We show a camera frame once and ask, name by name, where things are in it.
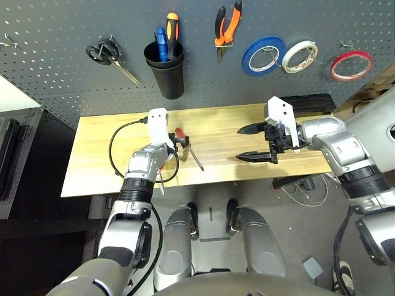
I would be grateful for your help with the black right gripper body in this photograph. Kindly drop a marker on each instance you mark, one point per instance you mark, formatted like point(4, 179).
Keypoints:
point(279, 138)

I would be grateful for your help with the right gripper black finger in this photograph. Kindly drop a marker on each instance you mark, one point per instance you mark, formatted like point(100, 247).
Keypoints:
point(251, 129)
point(256, 157)

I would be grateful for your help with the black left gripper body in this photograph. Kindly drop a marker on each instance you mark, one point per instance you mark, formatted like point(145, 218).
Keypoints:
point(176, 143)

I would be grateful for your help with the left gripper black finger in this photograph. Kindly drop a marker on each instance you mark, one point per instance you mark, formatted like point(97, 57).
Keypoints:
point(186, 143)

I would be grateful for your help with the orange black pliers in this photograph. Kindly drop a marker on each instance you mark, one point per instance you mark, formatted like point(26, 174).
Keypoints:
point(231, 27)

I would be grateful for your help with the red tape roll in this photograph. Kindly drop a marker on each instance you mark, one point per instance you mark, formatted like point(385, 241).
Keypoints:
point(351, 54)

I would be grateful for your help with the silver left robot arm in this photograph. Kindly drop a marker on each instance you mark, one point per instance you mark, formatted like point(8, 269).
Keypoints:
point(142, 166)

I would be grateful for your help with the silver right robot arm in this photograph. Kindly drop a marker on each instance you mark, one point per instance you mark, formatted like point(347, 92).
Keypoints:
point(339, 145)

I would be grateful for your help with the silver pegboard hook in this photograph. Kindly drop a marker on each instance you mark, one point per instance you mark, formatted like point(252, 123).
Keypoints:
point(3, 45)
point(347, 45)
point(10, 40)

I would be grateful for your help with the black power adapter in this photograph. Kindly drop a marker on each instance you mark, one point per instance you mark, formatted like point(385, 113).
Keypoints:
point(308, 185)

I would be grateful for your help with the black plastic cup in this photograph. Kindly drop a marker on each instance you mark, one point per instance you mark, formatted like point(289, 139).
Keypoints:
point(168, 83)

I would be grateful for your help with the blue tape roll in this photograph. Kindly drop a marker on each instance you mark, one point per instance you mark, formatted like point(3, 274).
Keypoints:
point(247, 63)

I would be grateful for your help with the white tape roll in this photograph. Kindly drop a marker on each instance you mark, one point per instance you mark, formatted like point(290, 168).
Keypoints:
point(287, 60)

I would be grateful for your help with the silver right robot leg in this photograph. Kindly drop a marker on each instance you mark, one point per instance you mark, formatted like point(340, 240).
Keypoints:
point(259, 243)

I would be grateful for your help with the silver robot leg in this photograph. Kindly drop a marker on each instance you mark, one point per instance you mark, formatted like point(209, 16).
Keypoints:
point(259, 243)
point(176, 246)

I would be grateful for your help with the silver left robot leg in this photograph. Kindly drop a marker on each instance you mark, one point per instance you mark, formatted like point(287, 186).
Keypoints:
point(176, 246)

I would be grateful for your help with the brown cardboard box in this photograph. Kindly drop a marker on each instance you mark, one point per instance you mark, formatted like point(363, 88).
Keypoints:
point(370, 89)

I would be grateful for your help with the orange black screwdriver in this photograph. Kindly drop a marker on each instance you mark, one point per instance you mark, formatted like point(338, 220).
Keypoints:
point(172, 34)

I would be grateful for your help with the grey floor pedal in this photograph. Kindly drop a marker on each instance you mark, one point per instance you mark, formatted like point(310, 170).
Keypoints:
point(312, 267)

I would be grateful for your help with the grey robot torso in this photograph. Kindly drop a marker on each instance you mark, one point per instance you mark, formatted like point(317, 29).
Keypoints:
point(231, 286)

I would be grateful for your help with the white black sneaker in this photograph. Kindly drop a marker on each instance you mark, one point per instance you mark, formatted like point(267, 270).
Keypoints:
point(344, 277)

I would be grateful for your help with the black equipment case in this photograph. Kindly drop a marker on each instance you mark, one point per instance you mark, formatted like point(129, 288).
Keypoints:
point(15, 154)

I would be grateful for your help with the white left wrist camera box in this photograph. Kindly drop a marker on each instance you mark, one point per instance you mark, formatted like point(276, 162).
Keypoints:
point(157, 126)

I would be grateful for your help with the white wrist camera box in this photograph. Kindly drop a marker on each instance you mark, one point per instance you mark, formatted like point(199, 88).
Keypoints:
point(157, 126)
point(279, 109)

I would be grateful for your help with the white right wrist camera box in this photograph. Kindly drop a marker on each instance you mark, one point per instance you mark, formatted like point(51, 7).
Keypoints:
point(279, 109)

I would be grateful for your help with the black table bracket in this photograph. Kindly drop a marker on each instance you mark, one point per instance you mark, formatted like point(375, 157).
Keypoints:
point(105, 206)
point(287, 182)

